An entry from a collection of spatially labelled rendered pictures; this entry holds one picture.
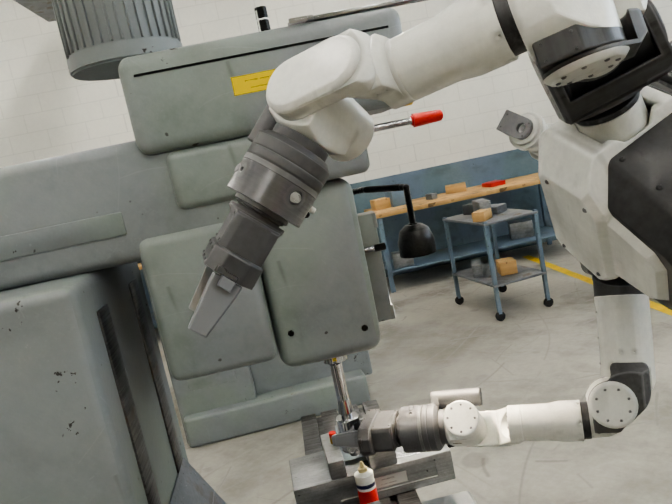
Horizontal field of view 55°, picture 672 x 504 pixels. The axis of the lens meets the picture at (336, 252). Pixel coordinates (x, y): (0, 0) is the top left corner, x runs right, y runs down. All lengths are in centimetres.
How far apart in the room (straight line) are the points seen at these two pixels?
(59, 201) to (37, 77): 704
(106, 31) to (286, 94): 56
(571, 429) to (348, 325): 43
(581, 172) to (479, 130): 719
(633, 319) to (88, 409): 91
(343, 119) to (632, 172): 41
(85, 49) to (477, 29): 74
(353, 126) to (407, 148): 719
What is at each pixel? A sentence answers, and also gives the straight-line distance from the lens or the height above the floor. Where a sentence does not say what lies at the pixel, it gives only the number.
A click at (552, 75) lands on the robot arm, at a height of 171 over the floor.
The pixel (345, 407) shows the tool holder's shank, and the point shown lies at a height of 119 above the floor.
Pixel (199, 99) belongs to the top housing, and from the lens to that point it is 110.
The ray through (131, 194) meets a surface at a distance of 114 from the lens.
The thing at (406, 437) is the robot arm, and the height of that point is 113.
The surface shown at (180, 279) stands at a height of 152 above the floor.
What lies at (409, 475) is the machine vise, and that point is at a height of 96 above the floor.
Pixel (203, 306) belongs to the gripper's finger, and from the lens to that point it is 65.
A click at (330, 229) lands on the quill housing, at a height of 155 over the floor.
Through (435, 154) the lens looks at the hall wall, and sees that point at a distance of 797.
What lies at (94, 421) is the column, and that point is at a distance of 111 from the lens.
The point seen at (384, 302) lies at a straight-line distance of 125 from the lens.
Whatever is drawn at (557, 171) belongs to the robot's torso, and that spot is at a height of 159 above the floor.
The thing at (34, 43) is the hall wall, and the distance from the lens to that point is 824.
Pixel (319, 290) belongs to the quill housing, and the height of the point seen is 144.
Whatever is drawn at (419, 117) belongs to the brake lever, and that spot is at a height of 170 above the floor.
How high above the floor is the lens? 169
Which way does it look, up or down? 9 degrees down
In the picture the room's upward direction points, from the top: 12 degrees counter-clockwise
